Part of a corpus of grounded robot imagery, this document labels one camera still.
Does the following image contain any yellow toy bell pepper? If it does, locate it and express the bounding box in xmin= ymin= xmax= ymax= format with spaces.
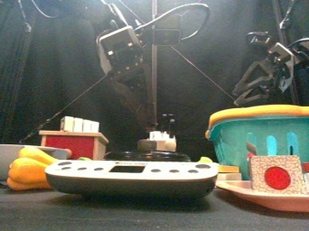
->
xmin=7 ymin=146 xmax=62 ymax=191

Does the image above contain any wooden box with red panel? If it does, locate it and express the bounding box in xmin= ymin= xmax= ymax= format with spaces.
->
xmin=39 ymin=129 xmax=110 ymax=161

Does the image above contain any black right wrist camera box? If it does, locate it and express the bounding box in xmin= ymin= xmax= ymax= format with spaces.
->
xmin=245 ymin=31 xmax=276 ymax=47

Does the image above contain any metal frame pole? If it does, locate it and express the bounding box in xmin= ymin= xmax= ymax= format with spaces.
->
xmin=150 ymin=0 xmax=159 ymax=131

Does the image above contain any teal basket with orange rim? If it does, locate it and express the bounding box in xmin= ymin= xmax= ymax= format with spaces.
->
xmin=203 ymin=104 xmax=309 ymax=180

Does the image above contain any white wooden knife block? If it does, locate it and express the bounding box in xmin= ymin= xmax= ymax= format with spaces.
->
xmin=137 ymin=130 xmax=179 ymax=152

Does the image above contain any black-handled toy knife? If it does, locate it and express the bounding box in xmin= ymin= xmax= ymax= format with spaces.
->
xmin=167 ymin=114 xmax=178 ymax=138
xmin=161 ymin=113 xmax=170 ymax=134

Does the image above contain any patterned cube with red circle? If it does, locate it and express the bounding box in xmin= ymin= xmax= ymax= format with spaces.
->
xmin=248 ymin=154 xmax=309 ymax=196

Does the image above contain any black round toy pan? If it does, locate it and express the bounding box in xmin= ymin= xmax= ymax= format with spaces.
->
xmin=103 ymin=150 xmax=193 ymax=162

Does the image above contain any pink toy plate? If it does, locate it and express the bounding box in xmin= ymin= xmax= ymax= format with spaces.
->
xmin=216 ymin=180 xmax=309 ymax=213

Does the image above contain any black camera cable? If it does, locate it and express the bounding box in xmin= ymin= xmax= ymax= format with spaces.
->
xmin=134 ymin=2 xmax=213 ymax=42

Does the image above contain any grey toy bowl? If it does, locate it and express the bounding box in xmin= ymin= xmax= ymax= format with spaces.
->
xmin=0 ymin=143 xmax=70 ymax=182

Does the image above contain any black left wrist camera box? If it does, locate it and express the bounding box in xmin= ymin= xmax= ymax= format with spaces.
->
xmin=151 ymin=14 xmax=183 ymax=47

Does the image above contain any green toy lime slice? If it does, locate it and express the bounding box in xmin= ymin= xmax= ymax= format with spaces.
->
xmin=197 ymin=156 xmax=216 ymax=165

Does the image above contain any white toy stove with buttons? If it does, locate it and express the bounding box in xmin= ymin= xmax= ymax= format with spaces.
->
xmin=44 ymin=159 xmax=220 ymax=200

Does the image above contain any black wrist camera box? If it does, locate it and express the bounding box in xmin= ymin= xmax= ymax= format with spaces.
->
xmin=245 ymin=31 xmax=276 ymax=47
xmin=151 ymin=14 xmax=183 ymax=47

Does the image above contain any pale wooden toy slice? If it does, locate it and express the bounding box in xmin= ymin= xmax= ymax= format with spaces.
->
xmin=217 ymin=164 xmax=244 ymax=181

